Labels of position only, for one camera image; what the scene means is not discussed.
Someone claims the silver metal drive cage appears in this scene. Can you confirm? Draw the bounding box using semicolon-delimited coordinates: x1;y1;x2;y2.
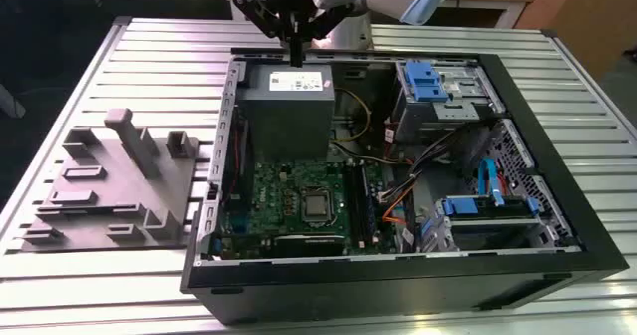
397;60;504;134

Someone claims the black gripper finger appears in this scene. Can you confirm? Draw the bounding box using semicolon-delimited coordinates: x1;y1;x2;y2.
231;0;299;69
297;7;345;69

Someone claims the blue drive bay latch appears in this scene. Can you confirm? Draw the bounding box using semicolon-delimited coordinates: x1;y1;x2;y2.
405;61;452;103

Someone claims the yellow wire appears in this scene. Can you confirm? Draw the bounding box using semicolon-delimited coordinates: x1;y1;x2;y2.
332;87;372;143

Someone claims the silver CPU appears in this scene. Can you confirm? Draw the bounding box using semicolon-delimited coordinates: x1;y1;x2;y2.
303;195;332;216

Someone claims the RAM stick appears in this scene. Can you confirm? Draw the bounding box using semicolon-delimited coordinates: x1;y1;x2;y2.
37;204;145;215

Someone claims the blue wire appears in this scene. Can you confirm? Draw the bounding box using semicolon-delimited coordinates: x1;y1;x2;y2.
477;158;507;205

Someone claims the grey parts rack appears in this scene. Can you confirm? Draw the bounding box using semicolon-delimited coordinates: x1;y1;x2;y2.
4;107;215;254

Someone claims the grey power supply unit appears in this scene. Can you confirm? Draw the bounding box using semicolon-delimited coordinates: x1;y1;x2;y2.
236;64;336;163

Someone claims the brown wooden cabinet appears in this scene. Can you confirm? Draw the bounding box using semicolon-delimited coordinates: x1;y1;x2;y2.
515;0;637;78

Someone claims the green motherboard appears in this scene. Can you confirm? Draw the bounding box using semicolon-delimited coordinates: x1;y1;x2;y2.
219;157;415;256

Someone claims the black graphics card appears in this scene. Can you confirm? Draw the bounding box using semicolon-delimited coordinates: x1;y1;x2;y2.
213;233;348;258

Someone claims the black PC case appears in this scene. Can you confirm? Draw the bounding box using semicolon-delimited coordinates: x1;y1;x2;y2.
179;47;632;327

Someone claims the grey chair leg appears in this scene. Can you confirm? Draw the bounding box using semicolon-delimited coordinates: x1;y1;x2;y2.
0;84;27;119

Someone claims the black wire bundle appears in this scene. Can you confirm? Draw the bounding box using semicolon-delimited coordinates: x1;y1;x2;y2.
380;125;464;201

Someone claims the orange wire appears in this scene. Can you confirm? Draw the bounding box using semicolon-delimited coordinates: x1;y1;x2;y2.
383;199;415;225

